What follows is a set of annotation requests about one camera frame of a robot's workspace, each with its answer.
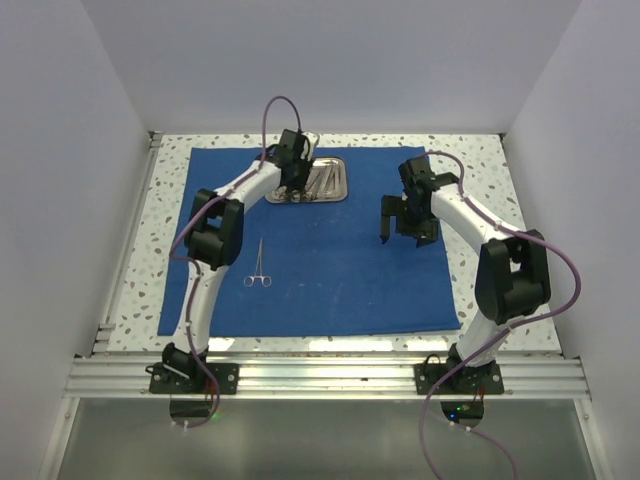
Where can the blue surgical cloth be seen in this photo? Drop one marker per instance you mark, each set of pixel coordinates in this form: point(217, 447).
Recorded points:
point(331, 274)

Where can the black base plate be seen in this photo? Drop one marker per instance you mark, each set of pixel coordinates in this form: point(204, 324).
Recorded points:
point(222, 378)
point(495, 380)

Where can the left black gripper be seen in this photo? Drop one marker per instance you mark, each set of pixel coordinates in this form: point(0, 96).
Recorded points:
point(305, 164)

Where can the steel tweezers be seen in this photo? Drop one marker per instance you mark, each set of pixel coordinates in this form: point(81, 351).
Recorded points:
point(333, 182)

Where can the aluminium rail frame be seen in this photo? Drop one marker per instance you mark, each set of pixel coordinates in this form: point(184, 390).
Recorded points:
point(370, 368)

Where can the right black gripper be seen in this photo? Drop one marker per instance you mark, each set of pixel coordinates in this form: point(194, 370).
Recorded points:
point(425, 233)

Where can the steel instrument tray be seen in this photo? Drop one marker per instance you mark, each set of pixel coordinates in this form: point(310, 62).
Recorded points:
point(320, 163)

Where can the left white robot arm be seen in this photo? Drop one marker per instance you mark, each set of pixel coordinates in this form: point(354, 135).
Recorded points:
point(213, 238)

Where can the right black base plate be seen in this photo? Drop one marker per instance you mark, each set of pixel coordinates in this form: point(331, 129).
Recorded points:
point(495, 380)

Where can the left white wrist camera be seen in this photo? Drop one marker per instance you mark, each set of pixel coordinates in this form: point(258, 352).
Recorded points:
point(313, 137)

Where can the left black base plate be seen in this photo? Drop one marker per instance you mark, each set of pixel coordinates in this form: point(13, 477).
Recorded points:
point(222, 378)

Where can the steel surgical scissors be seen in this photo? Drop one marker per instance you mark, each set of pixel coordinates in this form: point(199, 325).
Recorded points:
point(258, 276)

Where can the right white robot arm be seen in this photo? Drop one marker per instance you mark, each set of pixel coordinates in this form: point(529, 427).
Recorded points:
point(512, 278)

